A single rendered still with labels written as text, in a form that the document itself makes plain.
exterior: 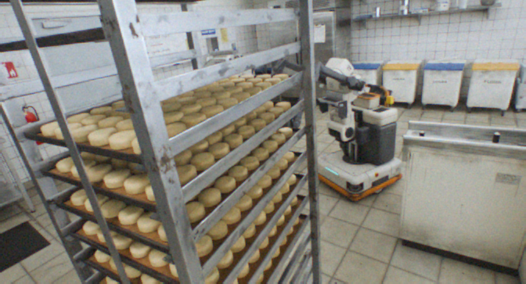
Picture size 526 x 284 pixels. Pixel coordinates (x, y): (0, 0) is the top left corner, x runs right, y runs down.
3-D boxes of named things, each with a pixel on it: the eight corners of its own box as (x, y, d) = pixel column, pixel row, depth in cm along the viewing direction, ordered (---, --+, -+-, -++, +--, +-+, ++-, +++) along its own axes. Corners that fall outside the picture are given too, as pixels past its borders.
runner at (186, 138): (297, 78, 93) (297, 69, 91) (306, 78, 91) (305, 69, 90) (133, 169, 42) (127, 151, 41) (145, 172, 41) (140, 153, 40)
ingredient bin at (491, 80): (463, 114, 448) (471, 65, 419) (467, 103, 493) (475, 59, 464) (507, 118, 416) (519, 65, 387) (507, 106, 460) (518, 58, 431)
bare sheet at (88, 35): (193, 30, 102) (192, 26, 101) (296, 18, 82) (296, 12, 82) (-13, 54, 55) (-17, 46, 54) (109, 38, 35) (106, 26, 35)
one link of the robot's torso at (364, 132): (348, 138, 289) (348, 115, 279) (370, 146, 265) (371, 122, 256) (328, 145, 278) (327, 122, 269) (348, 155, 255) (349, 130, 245)
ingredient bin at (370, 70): (346, 105, 556) (346, 66, 527) (355, 97, 604) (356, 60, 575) (374, 107, 527) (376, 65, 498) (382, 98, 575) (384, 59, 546)
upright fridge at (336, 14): (350, 96, 612) (351, -9, 534) (333, 108, 546) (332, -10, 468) (293, 93, 692) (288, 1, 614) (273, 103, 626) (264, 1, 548)
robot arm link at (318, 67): (317, 58, 199) (308, 59, 208) (313, 77, 199) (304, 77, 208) (357, 77, 224) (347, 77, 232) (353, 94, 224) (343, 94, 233)
